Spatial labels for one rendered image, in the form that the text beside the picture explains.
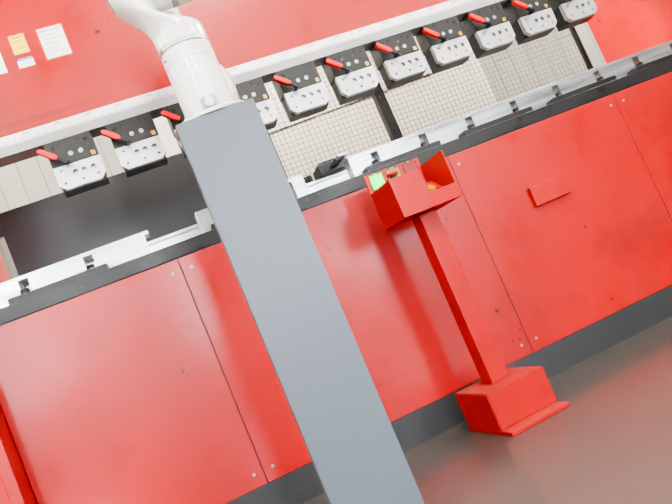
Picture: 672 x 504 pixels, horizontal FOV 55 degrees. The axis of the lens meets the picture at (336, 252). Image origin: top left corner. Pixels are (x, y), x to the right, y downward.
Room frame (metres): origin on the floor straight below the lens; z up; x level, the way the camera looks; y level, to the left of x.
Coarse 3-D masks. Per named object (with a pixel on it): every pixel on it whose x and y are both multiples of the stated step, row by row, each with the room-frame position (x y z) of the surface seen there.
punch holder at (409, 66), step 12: (396, 36) 2.34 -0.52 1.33; (408, 36) 2.36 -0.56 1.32; (372, 48) 2.37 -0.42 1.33; (396, 48) 2.34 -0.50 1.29; (408, 48) 2.35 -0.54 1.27; (384, 60) 2.32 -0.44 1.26; (396, 60) 2.33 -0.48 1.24; (408, 60) 2.35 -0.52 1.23; (420, 60) 2.35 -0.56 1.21; (384, 72) 2.36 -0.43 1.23; (396, 72) 2.32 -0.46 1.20; (408, 72) 2.34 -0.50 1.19; (420, 72) 2.36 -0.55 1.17; (396, 84) 2.38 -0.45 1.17
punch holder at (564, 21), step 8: (552, 0) 2.56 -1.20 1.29; (560, 0) 2.53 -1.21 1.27; (568, 0) 2.54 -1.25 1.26; (576, 0) 2.55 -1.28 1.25; (584, 0) 2.55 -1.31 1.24; (592, 0) 2.56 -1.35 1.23; (552, 8) 2.58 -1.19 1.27; (560, 8) 2.54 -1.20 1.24; (568, 8) 2.53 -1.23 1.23; (576, 8) 2.56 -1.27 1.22; (584, 8) 2.55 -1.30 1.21; (592, 8) 2.56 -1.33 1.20; (560, 16) 2.56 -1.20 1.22; (568, 16) 2.53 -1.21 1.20; (576, 16) 2.54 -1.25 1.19; (584, 16) 2.55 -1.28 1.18; (592, 16) 2.59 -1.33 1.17; (560, 24) 2.58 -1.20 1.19; (568, 24) 2.56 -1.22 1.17; (576, 24) 2.61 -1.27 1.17
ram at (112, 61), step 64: (0, 0) 2.02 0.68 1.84; (64, 0) 2.07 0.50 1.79; (256, 0) 2.23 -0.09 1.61; (320, 0) 2.29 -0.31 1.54; (384, 0) 2.35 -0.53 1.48; (448, 0) 2.41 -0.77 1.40; (64, 64) 2.05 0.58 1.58; (128, 64) 2.10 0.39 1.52; (320, 64) 2.33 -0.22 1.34; (0, 128) 1.98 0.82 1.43
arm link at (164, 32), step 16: (112, 0) 1.41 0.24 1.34; (128, 0) 1.39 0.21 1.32; (144, 0) 1.41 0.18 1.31; (160, 0) 1.44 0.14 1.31; (128, 16) 1.43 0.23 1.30; (144, 16) 1.41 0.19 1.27; (160, 16) 1.40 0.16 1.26; (176, 16) 1.41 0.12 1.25; (144, 32) 1.46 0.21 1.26; (160, 32) 1.41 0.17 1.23; (176, 32) 1.40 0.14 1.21; (192, 32) 1.41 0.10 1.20; (160, 48) 1.43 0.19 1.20
